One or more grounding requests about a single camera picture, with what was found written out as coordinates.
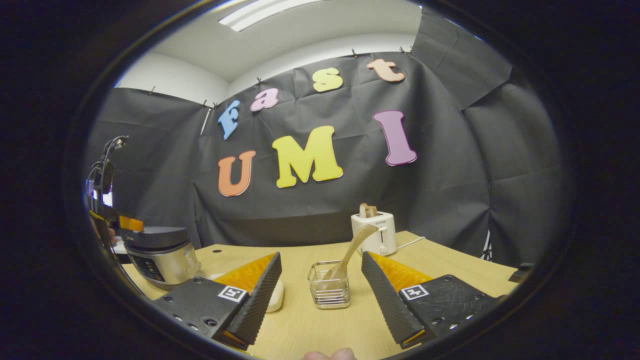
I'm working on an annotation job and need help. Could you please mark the small black block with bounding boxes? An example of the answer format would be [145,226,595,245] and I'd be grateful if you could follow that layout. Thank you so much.
[509,262,535,284]

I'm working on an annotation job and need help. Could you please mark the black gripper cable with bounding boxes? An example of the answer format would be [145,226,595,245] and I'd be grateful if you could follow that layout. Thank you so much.
[100,134,130,171]

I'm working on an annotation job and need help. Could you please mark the metal wire chopstick holder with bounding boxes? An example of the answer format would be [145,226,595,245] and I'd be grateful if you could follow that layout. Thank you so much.
[307,259,352,310]

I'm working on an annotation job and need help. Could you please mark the black silver rice cooker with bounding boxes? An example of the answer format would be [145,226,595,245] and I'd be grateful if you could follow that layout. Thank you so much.
[121,226,202,292]

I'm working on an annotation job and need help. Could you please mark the white toaster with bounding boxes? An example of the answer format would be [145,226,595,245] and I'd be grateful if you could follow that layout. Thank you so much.
[351,211,398,257]

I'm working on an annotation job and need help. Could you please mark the clear plastic container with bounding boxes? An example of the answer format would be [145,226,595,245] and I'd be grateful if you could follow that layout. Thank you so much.
[187,249,286,314]

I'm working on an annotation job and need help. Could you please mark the wooden spoon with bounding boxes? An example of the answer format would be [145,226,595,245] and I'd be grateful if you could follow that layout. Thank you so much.
[322,224,380,292]

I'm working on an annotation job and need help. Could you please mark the black backdrop cloth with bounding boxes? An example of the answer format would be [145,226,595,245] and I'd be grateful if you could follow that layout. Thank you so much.
[82,7,568,268]

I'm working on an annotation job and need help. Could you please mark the white toaster cable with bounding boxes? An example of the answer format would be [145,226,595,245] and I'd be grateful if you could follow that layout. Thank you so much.
[395,236,426,251]

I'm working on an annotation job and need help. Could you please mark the white rice grains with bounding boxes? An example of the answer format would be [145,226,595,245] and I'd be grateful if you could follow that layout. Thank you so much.
[267,282,285,312]

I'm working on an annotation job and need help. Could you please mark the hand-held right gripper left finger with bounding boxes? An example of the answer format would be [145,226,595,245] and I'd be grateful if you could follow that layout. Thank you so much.
[151,251,284,351]

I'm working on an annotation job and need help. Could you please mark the ceiling light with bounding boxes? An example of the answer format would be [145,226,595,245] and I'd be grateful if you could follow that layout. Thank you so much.
[218,0,322,32]

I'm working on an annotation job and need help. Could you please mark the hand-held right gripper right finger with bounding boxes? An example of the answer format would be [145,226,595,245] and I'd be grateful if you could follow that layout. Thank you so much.
[360,250,506,350]

